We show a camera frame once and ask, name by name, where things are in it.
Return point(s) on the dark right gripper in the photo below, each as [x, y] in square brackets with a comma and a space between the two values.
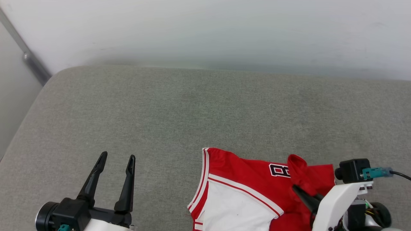
[372, 215]

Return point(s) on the red and white basketball jersey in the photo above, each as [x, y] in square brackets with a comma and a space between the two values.
[244, 199]

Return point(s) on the grey fabric sofa cushion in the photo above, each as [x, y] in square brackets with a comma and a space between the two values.
[192, 112]

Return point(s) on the teal camera connector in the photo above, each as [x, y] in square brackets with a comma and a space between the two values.
[63, 228]
[377, 173]

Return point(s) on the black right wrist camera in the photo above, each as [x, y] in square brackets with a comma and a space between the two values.
[351, 170]

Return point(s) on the white left camera bracket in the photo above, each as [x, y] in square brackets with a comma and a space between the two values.
[106, 226]

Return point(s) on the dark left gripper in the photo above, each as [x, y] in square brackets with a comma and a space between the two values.
[70, 213]

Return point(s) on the teal right camera connector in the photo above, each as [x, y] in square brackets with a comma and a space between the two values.
[377, 173]

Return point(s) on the teal left camera connector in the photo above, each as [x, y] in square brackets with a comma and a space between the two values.
[63, 228]

